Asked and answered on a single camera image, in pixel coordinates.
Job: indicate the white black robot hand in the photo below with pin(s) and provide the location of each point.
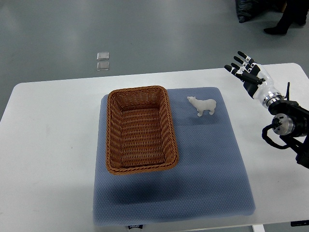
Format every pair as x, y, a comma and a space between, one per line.
256, 80

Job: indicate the white bear figurine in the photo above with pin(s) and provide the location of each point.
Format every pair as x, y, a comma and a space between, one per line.
203, 105

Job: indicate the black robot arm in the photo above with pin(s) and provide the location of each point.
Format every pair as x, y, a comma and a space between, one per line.
290, 123

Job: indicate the brown wicker basket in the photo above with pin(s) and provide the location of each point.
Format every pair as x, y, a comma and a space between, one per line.
140, 135

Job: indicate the black garbage bag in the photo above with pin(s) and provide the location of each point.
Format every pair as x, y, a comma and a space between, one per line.
248, 9

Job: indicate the person's black leg and shoe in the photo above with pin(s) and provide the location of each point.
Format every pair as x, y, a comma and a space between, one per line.
296, 11

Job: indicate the blue grey quilted mat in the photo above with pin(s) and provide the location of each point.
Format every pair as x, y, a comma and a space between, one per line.
210, 179

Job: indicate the black table control panel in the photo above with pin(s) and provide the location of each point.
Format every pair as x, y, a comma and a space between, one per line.
299, 223

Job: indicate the lower silver floor plate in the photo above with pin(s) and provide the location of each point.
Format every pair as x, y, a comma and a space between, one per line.
103, 65

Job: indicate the silver floor plate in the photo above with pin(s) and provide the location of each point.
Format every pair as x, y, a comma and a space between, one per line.
103, 65
103, 55

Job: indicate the upper silver floor plate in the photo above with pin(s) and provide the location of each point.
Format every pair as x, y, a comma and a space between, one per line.
103, 55

